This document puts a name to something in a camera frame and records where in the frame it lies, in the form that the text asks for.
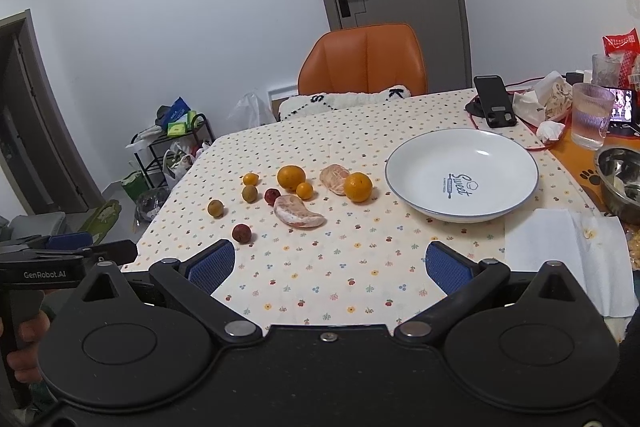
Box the red jujube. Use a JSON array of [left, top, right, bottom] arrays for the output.
[[231, 223, 253, 245], [264, 188, 281, 206]]

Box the green-brown round fruit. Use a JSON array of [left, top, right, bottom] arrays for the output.
[[206, 199, 224, 219], [242, 184, 258, 204]]

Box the small orange kumquat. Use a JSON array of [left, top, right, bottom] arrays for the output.
[[295, 182, 314, 200], [242, 172, 259, 186]]

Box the peeled pomelo segment front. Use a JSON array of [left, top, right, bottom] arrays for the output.
[[273, 195, 326, 230]]

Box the peeled pomelo segment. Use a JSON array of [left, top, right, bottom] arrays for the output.
[[273, 195, 326, 230], [320, 164, 350, 196]]

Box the large orange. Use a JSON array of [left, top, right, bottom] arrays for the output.
[[344, 172, 373, 204], [277, 165, 306, 192]]

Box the peeled pomelo segment back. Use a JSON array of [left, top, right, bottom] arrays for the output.
[[320, 164, 350, 196]]

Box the person's left hand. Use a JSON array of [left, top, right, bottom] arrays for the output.
[[6, 310, 50, 384]]

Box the white plate with blue rim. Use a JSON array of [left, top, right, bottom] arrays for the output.
[[385, 129, 539, 225]]

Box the white bag with groceries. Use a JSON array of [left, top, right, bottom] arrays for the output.
[[160, 140, 200, 190]]

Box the black metal shelf rack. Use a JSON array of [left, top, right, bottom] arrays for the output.
[[126, 113, 215, 188]]

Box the floral tablecloth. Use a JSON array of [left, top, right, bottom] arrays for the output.
[[120, 88, 639, 333]]

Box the white paper towel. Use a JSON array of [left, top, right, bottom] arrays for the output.
[[504, 209, 638, 319]]

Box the green package on shelf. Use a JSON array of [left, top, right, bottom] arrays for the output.
[[166, 119, 193, 138]]

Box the blue package on shelf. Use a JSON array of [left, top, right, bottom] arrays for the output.
[[160, 98, 191, 128]]

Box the black smartphone on stand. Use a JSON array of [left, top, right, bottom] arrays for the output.
[[474, 75, 516, 129]]

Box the white bag with peels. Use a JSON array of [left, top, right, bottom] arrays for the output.
[[512, 70, 573, 128]]

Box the stainless steel bowl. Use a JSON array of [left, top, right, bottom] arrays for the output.
[[594, 145, 640, 225]]

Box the white fluffy cushion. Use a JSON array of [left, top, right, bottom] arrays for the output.
[[278, 84, 412, 121]]

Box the orange leather chair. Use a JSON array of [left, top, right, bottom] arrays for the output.
[[297, 24, 427, 96]]

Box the red snack package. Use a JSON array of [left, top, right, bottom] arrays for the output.
[[602, 28, 640, 89]]

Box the translucent plastic bag by wall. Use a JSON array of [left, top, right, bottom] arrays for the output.
[[228, 92, 276, 131]]

